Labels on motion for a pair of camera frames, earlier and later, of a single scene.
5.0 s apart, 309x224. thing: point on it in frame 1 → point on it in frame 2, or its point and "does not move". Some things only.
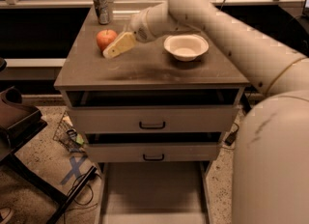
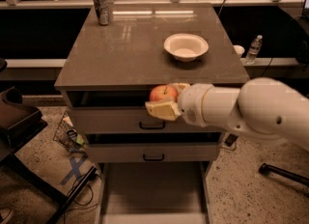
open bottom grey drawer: [154, 192] does not move
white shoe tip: [6, 213] does not move
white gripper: [139, 25] → [190, 102]
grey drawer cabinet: [169, 98] does not move
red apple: [105, 38] → [163, 93]
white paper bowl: [185, 47] does not move
